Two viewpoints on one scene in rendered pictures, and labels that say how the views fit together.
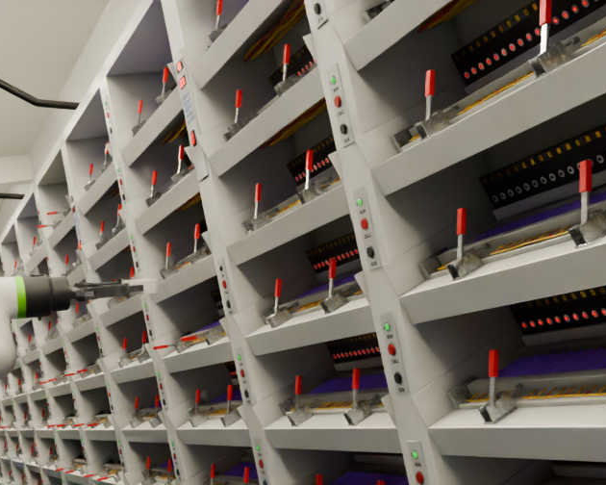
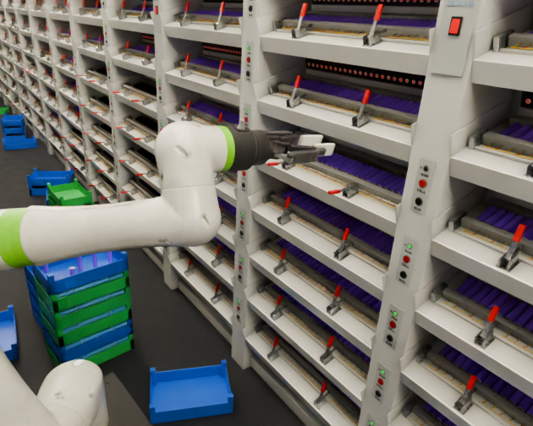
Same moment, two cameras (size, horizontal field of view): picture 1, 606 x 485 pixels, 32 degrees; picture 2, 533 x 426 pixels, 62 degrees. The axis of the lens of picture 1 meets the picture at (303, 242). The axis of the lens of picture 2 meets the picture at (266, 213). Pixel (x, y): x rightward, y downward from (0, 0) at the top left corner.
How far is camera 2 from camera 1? 163 cm
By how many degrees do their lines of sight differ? 32
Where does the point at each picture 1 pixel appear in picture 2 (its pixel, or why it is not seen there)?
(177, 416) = (254, 199)
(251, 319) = (441, 224)
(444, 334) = not seen: outside the picture
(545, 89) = not seen: outside the picture
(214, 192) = (461, 99)
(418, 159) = not seen: outside the picture
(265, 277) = (460, 187)
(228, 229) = (458, 139)
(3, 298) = (214, 158)
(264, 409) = (420, 296)
